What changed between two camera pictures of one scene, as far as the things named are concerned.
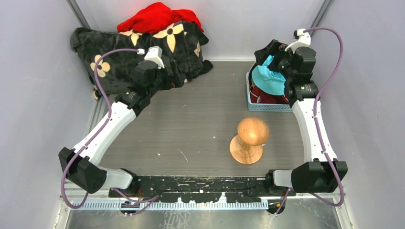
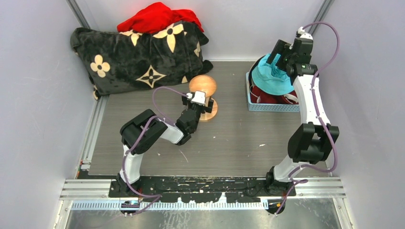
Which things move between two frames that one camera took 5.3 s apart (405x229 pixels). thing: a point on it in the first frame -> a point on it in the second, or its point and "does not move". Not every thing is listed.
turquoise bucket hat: [268, 81] does not move
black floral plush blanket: [118, 63] does not move
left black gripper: [175, 81] -> [208, 109]
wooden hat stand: [246, 148] -> [207, 84]
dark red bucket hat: [262, 97] does not move
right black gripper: [279, 52] does not move
